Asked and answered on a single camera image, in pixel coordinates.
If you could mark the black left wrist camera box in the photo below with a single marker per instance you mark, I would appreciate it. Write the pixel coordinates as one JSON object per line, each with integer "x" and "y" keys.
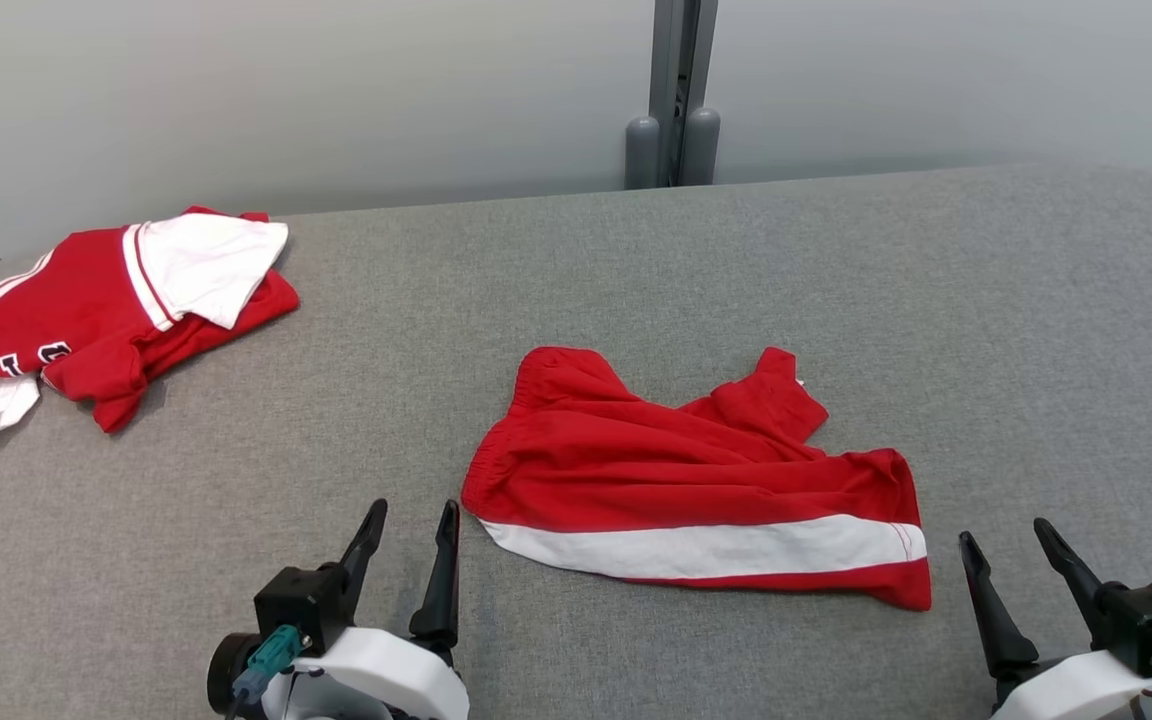
{"x": 296, "y": 605}

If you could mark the grey fabric sofa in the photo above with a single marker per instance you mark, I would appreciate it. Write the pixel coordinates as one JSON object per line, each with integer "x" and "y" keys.
{"x": 636, "y": 260}

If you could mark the red shorts with white stripe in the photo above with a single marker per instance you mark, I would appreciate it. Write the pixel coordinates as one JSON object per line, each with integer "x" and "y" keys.
{"x": 656, "y": 470}

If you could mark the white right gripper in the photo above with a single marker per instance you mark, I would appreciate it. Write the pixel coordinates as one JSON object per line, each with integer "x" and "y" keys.
{"x": 1076, "y": 690}

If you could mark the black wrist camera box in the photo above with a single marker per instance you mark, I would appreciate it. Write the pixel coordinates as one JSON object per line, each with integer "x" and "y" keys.
{"x": 1146, "y": 615}
{"x": 296, "y": 605}

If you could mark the red jersey with white sleeves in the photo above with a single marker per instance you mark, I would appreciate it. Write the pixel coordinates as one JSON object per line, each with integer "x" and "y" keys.
{"x": 66, "y": 300}

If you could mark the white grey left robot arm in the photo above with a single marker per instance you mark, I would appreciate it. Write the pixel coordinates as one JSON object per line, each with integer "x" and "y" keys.
{"x": 326, "y": 705}

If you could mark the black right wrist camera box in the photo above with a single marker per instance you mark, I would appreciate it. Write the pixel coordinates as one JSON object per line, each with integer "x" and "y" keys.
{"x": 1146, "y": 615}

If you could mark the grey double partition post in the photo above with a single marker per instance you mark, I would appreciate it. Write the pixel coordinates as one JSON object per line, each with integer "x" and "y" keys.
{"x": 674, "y": 100}

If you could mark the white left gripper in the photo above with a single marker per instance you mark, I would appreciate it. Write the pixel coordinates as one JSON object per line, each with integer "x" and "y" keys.
{"x": 416, "y": 680}

